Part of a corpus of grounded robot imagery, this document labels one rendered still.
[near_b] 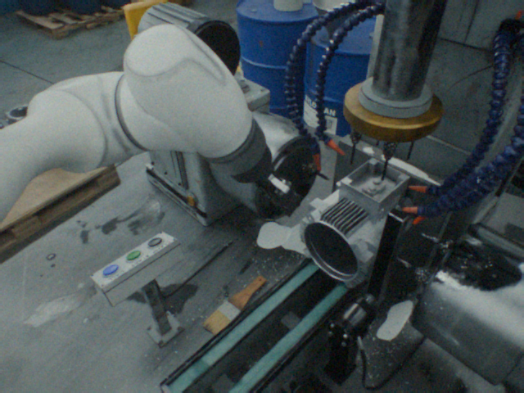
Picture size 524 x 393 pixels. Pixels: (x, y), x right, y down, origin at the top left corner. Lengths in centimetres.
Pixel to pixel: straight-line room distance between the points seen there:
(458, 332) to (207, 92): 58
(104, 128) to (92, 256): 80
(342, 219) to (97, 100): 54
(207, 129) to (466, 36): 59
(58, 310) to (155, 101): 84
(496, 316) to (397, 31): 48
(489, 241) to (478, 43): 37
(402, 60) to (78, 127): 49
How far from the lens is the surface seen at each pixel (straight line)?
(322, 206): 91
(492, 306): 76
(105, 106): 51
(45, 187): 272
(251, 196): 96
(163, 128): 47
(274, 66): 269
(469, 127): 96
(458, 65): 93
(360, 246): 82
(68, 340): 113
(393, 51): 71
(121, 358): 106
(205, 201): 118
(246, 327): 90
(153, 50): 44
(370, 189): 88
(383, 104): 73
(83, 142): 50
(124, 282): 83
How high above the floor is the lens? 170
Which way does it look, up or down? 42 degrees down
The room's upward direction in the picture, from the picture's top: straight up
